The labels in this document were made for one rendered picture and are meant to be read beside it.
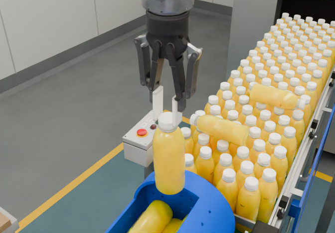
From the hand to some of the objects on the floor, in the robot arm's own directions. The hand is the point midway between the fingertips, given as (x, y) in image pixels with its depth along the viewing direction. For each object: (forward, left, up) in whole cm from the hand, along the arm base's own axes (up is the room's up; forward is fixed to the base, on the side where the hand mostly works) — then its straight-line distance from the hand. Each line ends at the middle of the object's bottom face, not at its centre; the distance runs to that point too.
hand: (167, 107), depth 75 cm
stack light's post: (+38, +54, -150) cm, 164 cm away
